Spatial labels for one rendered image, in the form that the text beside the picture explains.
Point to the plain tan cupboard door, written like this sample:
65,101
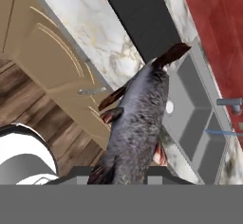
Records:
11,9

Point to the dark grey tray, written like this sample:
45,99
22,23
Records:
142,15

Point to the grey tap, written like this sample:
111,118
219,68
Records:
232,102

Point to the grey fish with brown fins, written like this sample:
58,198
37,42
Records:
139,123

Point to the grey metal sink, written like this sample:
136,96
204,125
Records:
193,107

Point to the white and black round object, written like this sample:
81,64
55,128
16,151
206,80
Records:
22,152

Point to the tan cupboard door with arcs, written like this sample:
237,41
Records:
53,66

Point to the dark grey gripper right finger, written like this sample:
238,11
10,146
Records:
157,176

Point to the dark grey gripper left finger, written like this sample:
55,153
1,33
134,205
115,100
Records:
73,176

